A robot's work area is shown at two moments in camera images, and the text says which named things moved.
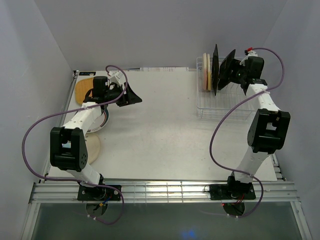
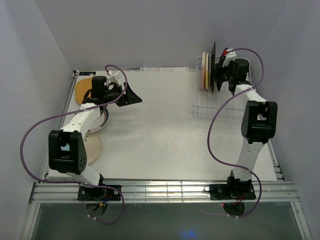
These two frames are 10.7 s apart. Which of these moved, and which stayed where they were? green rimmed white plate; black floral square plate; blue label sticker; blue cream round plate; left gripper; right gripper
Moved: black floral square plate; right gripper
Stayed: blue cream round plate; blue label sticker; green rimmed white plate; left gripper
